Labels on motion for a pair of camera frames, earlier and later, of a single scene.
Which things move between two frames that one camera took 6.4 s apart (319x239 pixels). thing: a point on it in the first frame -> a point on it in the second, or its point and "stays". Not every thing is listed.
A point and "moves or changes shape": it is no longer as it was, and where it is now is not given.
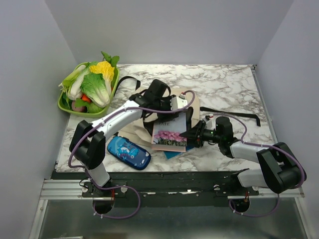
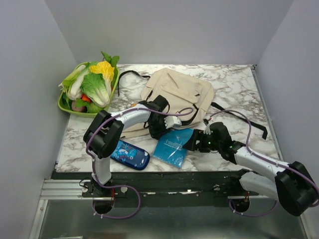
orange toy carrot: x=84 y=97 stays
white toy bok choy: x=72 y=84 stays
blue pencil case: x=129 y=152 stays
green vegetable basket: x=63 y=105 stays
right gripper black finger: x=196 y=133 -> x=194 y=143
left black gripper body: x=165 y=104 -> x=157 y=128
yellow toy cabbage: x=104 y=68 stays
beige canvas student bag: x=181 y=102 moves or changes shape
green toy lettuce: x=93 y=86 stays
